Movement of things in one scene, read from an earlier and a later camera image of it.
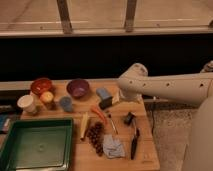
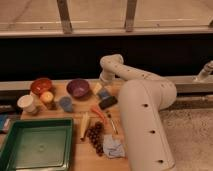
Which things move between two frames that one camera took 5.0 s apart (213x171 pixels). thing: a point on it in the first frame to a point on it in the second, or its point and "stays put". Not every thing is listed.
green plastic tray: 38,144 stays put
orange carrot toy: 99,114 stays put
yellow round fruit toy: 47,96 stays put
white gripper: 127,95 to 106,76
